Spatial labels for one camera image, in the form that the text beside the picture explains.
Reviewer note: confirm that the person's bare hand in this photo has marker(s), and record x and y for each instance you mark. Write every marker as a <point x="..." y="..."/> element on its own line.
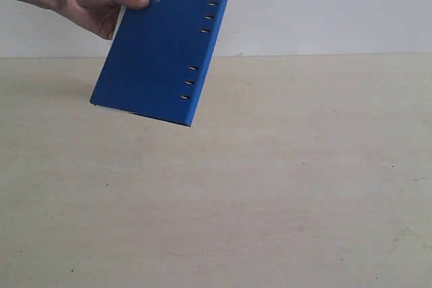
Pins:
<point x="97" y="16"/>

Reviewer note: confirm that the blue ring binder notebook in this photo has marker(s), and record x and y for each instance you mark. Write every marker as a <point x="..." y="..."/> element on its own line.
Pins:
<point x="159" y="58"/>

